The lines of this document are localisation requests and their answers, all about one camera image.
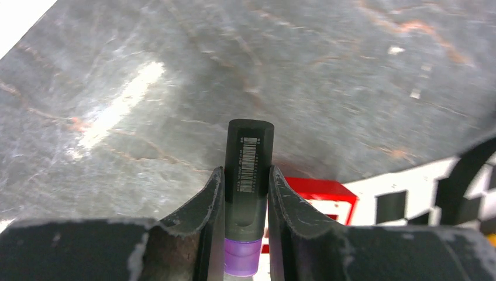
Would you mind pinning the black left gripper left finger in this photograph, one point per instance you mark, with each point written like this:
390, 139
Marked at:
192, 247

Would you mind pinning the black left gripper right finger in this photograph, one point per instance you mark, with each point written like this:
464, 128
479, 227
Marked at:
304, 243

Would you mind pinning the black cap marker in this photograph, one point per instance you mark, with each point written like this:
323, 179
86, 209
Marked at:
248, 159

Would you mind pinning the blue grey backpack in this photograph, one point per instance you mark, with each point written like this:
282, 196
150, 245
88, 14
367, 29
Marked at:
451, 190

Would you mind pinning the red window toy block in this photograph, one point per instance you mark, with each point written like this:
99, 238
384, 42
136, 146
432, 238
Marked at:
329, 197

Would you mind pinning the black white chessboard mat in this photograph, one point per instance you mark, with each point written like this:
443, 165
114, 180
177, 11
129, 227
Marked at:
395, 232

